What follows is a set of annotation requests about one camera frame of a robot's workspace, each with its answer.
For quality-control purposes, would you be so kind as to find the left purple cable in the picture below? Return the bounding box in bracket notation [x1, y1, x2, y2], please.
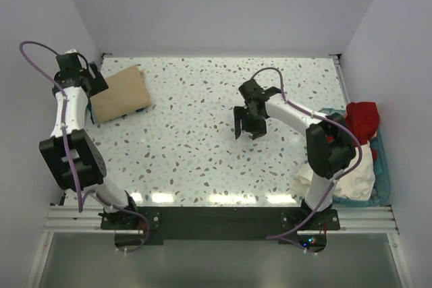
[19, 40, 151, 254]

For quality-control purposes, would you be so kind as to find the red t-shirt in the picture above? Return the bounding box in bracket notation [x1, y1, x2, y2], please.
[323, 102, 380, 146]

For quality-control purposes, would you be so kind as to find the white t-shirt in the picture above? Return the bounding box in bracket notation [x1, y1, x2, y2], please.
[289, 142, 375, 201]

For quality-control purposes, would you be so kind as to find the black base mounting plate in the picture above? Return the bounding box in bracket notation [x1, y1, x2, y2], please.
[100, 207, 341, 252]

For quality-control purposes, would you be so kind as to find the clear blue plastic bin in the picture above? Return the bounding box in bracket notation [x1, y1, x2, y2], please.
[320, 109, 390, 207]

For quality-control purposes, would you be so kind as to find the beige t-shirt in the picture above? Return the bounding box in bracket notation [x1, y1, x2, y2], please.
[90, 65, 152, 123]

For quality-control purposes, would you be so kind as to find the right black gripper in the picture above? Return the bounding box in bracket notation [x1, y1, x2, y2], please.
[234, 105, 267, 140]

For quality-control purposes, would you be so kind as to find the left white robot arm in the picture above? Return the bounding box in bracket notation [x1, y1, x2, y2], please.
[39, 51, 146, 230]

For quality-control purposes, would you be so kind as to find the folded blue t-shirt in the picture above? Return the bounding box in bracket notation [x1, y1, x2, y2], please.
[87, 102, 144, 124]

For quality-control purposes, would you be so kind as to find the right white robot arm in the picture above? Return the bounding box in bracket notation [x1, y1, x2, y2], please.
[234, 78, 362, 239]

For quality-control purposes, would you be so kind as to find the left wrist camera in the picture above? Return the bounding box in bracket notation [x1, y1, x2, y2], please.
[64, 49, 79, 55]

